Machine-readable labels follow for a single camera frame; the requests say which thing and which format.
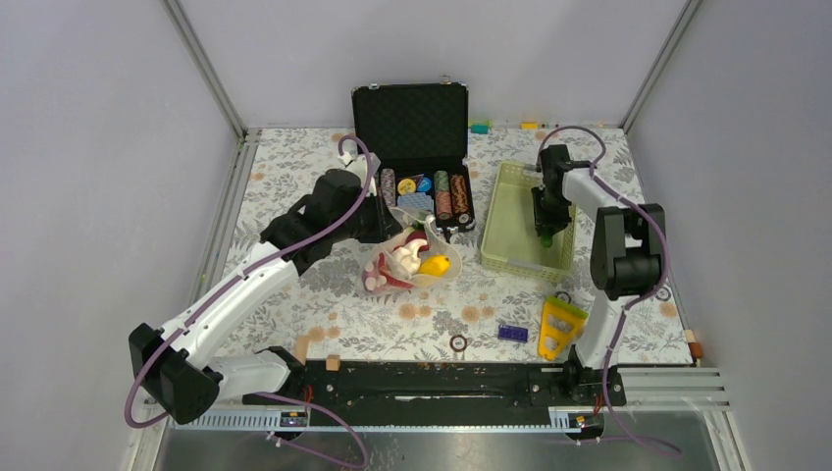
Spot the yellow triangular plastic tool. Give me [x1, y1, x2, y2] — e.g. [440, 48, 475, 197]
[538, 296, 589, 361]

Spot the white toy mushroom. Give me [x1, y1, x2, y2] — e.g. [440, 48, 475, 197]
[390, 238, 428, 279]

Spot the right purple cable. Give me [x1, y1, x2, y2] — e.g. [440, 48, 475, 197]
[537, 125, 684, 459]

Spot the yellow toy corn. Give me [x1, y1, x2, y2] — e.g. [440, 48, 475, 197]
[418, 255, 451, 278]

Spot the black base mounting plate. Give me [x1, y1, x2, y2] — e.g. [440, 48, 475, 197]
[280, 360, 627, 427]

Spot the blue toy brick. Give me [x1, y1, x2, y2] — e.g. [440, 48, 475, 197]
[497, 324, 529, 343]

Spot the brown wooden peg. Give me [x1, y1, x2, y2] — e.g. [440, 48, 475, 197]
[684, 329, 703, 362]

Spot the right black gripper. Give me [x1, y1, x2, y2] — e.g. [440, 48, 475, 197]
[531, 185, 571, 236]

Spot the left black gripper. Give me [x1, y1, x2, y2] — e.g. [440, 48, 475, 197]
[332, 185, 403, 243]

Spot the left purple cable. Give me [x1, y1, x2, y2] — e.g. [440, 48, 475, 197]
[123, 134, 380, 471]

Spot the green toy block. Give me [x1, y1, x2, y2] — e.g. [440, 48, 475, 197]
[469, 120, 493, 135]

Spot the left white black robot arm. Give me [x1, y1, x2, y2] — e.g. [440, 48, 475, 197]
[125, 153, 401, 428]

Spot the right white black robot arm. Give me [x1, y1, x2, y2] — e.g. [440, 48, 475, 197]
[532, 144, 668, 404]

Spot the floral table mat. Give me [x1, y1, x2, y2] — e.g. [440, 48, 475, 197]
[218, 129, 692, 365]

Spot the black poker chip case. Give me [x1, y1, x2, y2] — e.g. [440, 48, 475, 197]
[351, 81, 476, 237]

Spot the purple cable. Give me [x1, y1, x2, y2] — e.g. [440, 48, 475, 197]
[123, 134, 380, 471]
[537, 125, 684, 459]

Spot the clear dotted zip top bag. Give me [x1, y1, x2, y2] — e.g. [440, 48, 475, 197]
[356, 208, 463, 296]

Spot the wooden cone block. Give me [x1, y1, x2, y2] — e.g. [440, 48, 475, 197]
[293, 335, 310, 365]

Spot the green plastic basket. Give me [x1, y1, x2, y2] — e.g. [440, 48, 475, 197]
[480, 160, 575, 284]

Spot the red toy tomato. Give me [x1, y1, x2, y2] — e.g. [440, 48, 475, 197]
[378, 253, 413, 289]

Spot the small wooden cube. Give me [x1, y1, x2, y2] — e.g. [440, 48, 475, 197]
[325, 354, 341, 372]

